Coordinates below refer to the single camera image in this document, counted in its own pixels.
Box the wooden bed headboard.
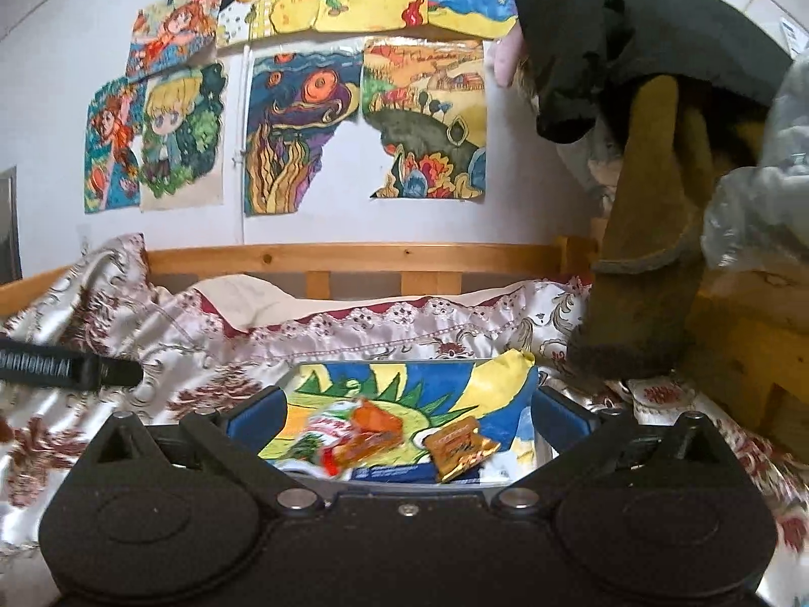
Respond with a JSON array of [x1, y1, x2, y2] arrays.
[[0, 236, 600, 318]]

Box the orange spicy tofu packet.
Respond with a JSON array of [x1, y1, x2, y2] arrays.
[[332, 399, 405, 470]]

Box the black jacket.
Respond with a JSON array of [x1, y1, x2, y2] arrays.
[[514, 0, 791, 144]]

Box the gold foil snack packet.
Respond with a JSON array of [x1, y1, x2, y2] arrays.
[[424, 417, 501, 484]]

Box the farm landscape wall drawing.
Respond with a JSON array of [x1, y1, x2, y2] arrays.
[[362, 38, 487, 200]]

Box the floral satin bed cover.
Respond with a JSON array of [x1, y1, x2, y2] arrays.
[[2, 234, 807, 605]]

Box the cream pillow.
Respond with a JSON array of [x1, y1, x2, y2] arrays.
[[177, 274, 524, 333]]

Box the white wall cable conduit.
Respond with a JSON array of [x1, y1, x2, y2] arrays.
[[230, 42, 254, 247]]

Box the clear plastic bag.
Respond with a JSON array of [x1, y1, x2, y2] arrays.
[[701, 54, 809, 271]]

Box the blond boy wall drawing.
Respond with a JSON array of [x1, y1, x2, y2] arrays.
[[140, 62, 228, 211]]

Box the swirly night wall drawing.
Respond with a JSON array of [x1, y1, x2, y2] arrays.
[[244, 50, 362, 216]]

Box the red-haired girl wall drawing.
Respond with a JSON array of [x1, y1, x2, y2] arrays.
[[125, 0, 221, 83]]

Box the silver tray with dinosaur drawing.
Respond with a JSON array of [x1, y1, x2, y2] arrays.
[[259, 351, 573, 485]]

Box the white spicy kelp snack pouch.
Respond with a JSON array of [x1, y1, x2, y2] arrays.
[[281, 399, 364, 477]]

